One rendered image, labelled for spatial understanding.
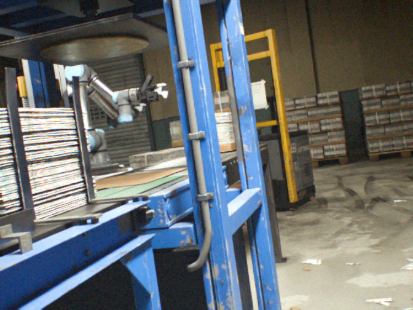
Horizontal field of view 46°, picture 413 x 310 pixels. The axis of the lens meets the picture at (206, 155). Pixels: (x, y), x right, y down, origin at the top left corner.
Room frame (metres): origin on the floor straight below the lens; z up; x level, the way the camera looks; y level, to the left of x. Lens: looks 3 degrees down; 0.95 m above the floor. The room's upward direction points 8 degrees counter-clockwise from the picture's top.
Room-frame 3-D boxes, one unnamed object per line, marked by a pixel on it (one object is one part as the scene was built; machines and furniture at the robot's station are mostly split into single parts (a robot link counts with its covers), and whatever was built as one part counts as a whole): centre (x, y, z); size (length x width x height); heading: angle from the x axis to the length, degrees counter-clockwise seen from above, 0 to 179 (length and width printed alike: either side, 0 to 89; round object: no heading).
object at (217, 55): (5.36, -0.26, 0.97); 0.09 x 0.09 x 1.75; 55
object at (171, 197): (1.76, 0.34, 0.75); 0.70 x 0.65 x 0.10; 163
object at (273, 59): (4.98, -0.80, 0.97); 0.09 x 0.09 x 1.75; 55
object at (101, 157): (3.14, 0.69, 0.87); 0.15 x 0.15 x 0.10
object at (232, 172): (2.66, -0.20, 0.74); 1.34 x 0.05 x 0.12; 163
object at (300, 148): (5.47, -0.75, 0.40); 0.69 x 0.55 x 0.80; 55
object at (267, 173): (3.28, -0.38, 0.34); 0.06 x 0.06 x 0.68; 73
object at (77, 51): (1.76, 0.34, 1.30); 0.55 x 0.55 x 0.03; 73
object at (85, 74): (3.00, 0.71, 1.19); 0.15 x 0.12 x 0.55; 170
